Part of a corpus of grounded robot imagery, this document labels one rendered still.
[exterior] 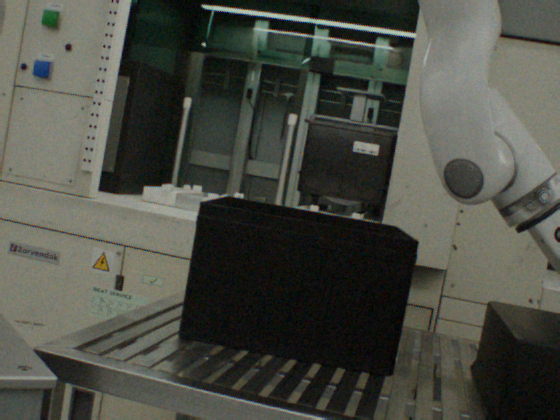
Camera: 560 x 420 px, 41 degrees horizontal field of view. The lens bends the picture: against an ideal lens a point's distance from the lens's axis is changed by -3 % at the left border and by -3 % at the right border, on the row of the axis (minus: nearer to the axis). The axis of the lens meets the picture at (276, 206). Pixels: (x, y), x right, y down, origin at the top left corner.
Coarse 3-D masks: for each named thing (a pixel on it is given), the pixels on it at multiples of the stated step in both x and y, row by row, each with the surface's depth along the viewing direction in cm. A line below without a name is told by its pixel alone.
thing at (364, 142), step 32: (352, 96) 200; (320, 128) 186; (352, 128) 185; (384, 128) 193; (320, 160) 187; (352, 160) 185; (384, 160) 184; (320, 192) 187; (352, 192) 185; (384, 192) 186
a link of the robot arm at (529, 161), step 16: (496, 96) 88; (496, 112) 87; (512, 112) 88; (496, 128) 86; (512, 128) 87; (512, 144) 85; (528, 144) 87; (528, 160) 86; (544, 160) 87; (512, 176) 85; (528, 176) 86; (544, 176) 86; (512, 192) 87; (528, 192) 86; (496, 208) 90
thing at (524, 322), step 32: (512, 320) 89; (544, 320) 93; (480, 352) 101; (512, 352) 78; (544, 352) 76; (480, 384) 94; (512, 384) 77; (544, 384) 76; (512, 416) 77; (544, 416) 77
